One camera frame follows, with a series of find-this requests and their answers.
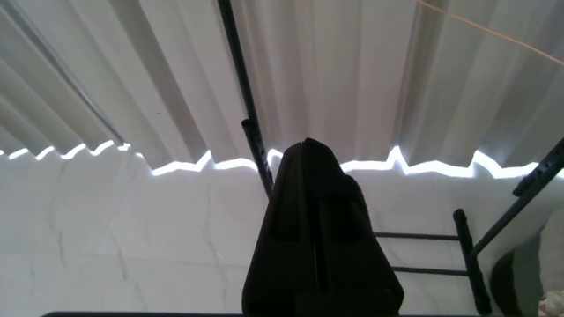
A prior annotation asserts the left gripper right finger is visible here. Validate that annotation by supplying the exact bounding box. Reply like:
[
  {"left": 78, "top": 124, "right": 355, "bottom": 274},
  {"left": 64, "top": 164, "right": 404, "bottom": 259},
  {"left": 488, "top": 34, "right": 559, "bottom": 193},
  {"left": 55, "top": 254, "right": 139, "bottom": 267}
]
[{"left": 302, "top": 137, "right": 391, "bottom": 316}]

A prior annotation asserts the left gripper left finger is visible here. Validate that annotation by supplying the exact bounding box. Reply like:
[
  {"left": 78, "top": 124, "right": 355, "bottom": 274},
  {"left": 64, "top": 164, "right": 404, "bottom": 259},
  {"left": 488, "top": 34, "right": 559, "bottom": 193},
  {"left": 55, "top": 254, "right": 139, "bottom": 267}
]
[{"left": 241, "top": 139, "right": 318, "bottom": 316}]

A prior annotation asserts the black garment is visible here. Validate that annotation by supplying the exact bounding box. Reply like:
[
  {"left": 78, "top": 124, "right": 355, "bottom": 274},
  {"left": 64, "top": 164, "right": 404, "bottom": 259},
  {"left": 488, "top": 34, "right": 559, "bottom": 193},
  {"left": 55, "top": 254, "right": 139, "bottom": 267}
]
[{"left": 302, "top": 137, "right": 405, "bottom": 316}]

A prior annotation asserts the black clothes rack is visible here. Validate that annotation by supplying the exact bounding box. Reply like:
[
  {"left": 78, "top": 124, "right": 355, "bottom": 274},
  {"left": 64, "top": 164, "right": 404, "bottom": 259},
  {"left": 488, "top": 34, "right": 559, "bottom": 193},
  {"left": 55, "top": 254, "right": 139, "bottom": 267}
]
[{"left": 217, "top": 0, "right": 564, "bottom": 316}]

